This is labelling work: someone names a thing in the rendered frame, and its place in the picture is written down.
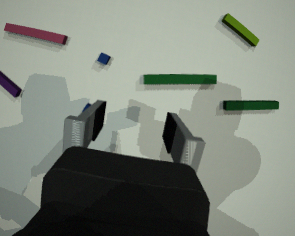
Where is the purple rod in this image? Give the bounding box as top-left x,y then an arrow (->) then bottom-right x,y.
0,71 -> 22,97

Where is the pink rod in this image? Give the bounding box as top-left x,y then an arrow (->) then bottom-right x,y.
4,23 -> 68,45

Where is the lime green rod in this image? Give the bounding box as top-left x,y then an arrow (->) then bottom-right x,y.
222,13 -> 259,47

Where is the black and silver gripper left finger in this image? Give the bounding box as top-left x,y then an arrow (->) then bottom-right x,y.
63,100 -> 107,153

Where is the dark green rod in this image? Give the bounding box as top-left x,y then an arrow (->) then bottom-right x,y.
223,100 -> 279,111
144,74 -> 217,84

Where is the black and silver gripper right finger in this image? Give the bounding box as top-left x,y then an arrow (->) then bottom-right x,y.
162,112 -> 205,173

